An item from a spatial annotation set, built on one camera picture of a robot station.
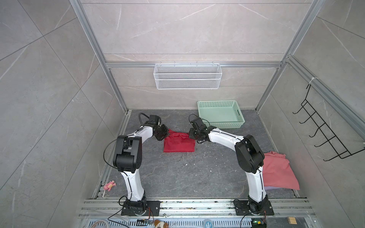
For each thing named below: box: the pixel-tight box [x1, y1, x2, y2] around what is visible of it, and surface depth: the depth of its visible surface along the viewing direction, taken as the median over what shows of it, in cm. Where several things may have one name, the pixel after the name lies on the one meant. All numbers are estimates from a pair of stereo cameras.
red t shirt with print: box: [163, 128, 196, 153], surface depth 97 cm
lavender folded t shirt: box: [264, 186, 282, 191], surface depth 80 cm
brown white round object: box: [153, 219, 169, 228], surface depth 68 cm
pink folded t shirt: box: [262, 151, 300, 190], surface depth 83 cm
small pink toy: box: [103, 180, 117, 192], surface depth 81 cm
